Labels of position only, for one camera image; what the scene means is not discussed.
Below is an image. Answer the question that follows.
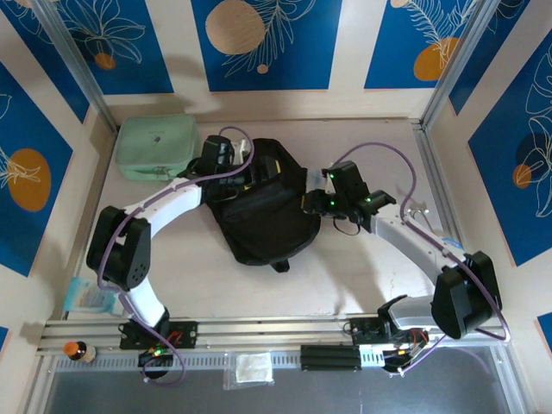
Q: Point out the black fabric backpack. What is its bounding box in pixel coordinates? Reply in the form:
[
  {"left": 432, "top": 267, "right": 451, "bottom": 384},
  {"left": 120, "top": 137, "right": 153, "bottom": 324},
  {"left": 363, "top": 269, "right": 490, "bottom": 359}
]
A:
[{"left": 189, "top": 137, "right": 323, "bottom": 273}]

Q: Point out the mint green pencil case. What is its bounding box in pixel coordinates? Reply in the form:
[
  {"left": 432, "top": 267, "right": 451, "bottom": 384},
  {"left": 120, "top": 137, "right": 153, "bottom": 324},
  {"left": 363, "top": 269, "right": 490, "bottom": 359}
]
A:
[{"left": 115, "top": 114, "right": 202, "bottom": 181}]

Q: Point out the small blue white object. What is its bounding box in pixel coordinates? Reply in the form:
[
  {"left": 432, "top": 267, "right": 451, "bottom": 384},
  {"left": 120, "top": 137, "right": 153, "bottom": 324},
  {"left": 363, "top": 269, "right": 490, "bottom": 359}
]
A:
[{"left": 439, "top": 235, "right": 465, "bottom": 254}]

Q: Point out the black ribbed block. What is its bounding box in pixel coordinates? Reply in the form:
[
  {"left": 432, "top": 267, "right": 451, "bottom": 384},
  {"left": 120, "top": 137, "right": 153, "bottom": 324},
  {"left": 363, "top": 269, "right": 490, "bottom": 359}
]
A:
[{"left": 299, "top": 343, "right": 361, "bottom": 372}]

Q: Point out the white perforated controller box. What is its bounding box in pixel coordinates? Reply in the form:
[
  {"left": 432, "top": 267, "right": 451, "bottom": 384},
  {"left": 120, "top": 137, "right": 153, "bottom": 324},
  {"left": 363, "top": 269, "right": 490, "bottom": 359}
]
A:
[{"left": 356, "top": 343, "right": 386, "bottom": 368}]

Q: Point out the small clear plastic bag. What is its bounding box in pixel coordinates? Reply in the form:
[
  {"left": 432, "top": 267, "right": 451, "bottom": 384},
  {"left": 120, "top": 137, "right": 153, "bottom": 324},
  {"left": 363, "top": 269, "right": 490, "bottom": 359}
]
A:
[{"left": 223, "top": 351, "right": 276, "bottom": 392}]

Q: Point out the light blue wipes packet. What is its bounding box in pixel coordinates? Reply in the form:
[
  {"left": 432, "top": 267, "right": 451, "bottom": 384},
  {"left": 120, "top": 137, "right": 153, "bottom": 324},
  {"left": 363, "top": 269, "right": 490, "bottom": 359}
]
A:
[{"left": 62, "top": 275, "right": 124, "bottom": 316}]

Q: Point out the brown bottle orange cap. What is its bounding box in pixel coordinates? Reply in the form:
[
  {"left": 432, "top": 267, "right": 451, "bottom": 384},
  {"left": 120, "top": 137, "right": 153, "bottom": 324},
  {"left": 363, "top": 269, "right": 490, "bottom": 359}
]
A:
[{"left": 63, "top": 340, "right": 98, "bottom": 364}]

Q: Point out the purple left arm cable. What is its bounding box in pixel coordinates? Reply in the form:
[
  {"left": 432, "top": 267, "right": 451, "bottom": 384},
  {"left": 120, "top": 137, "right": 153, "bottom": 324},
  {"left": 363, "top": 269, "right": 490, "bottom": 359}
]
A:
[{"left": 97, "top": 125, "right": 255, "bottom": 388}]

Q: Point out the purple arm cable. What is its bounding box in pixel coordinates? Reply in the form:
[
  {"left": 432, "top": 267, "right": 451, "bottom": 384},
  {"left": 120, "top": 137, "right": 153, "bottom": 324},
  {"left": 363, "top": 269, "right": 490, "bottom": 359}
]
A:
[
  {"left": 331, "top": 142, "right": 511, "bottom": 375},
  {"left": 97, "top": 125, "right": 255, "bottom": 388}
]

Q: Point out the thin black camera cable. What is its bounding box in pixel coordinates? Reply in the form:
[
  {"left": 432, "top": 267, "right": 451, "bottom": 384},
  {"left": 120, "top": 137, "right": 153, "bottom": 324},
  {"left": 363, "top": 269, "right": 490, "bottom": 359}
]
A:
[{"left": 331, "top": 214, "right": 362, "bottom": 236}]

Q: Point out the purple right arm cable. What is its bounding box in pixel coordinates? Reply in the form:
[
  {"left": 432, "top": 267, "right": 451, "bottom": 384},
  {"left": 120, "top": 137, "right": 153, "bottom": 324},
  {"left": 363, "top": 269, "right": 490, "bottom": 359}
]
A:
[{"left": 331, "top": 142, "right": 511, "bottom": 375}]

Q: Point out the aluminium side rail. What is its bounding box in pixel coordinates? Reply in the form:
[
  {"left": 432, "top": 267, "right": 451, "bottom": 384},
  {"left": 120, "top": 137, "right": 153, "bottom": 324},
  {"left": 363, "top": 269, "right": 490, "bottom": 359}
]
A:
[{"left": 411, "top": 118, "right": 474, "bottom": 264}]

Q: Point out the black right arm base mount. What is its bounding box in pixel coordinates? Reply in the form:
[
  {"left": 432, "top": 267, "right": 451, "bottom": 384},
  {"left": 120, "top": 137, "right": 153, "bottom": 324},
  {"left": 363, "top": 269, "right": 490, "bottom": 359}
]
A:
[{"left": 343, "top": 317, "right": 389, "bottom": 346}]

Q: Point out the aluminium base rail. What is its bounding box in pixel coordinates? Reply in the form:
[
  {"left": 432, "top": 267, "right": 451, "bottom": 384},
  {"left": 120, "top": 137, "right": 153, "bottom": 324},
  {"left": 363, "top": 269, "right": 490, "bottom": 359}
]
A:
[{"left": 36, "top": 317, "right": 510, "bottom": 357}]

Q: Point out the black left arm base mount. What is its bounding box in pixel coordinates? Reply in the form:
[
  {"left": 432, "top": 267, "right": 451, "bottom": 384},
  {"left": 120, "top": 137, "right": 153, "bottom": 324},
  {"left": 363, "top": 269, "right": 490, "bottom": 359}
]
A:
[{"left": 118, "top": 319, "right": 200, "bottom": 351}]

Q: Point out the aluminium frame post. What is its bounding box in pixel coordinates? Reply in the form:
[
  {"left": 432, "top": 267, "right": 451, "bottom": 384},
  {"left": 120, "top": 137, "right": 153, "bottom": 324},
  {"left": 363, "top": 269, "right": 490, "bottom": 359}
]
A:
[
  {"left": 32, "top": 0, "right": 120, "bottom": 135},
  {"left": 420, "top": 0, "right": 497, "bottom": 130}
]

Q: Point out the grey slotted cable duct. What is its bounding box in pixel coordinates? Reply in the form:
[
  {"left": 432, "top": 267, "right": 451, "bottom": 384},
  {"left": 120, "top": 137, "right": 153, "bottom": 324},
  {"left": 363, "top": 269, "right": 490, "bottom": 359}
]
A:
[{"left": 51, "top": 351, "right": 303, "bottom": 374}]

